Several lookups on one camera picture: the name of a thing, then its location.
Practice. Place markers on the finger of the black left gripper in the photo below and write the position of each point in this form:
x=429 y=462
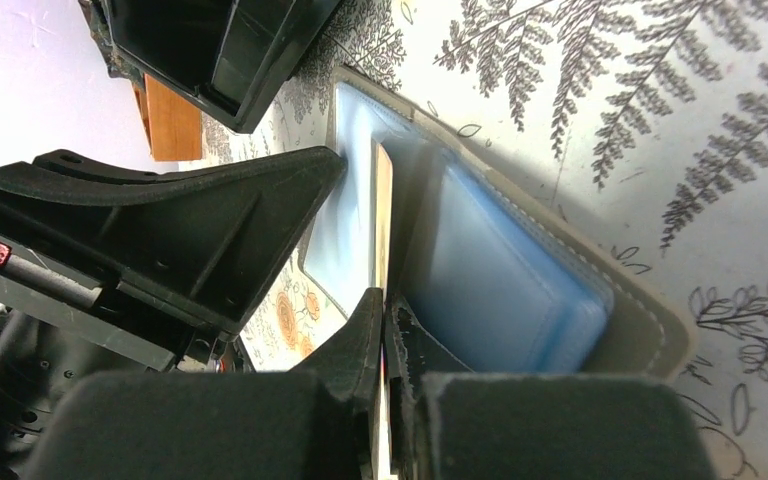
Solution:
x=202 y=246

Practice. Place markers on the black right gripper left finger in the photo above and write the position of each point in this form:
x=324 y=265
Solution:
x=309 y=422

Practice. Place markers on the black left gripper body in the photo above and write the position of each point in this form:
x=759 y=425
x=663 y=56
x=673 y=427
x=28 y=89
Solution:
x=55 y=333

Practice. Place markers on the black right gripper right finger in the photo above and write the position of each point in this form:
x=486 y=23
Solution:
x=451 y=423

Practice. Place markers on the black plastic card tray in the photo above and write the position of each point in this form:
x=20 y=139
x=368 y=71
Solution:
x=228 y=58

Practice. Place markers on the orange compartment organizer tray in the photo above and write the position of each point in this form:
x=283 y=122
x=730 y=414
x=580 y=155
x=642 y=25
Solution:
x=172 y=125

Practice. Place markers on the floral patterned table mat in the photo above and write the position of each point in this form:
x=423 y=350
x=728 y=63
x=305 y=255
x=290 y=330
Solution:
x=642 y=123

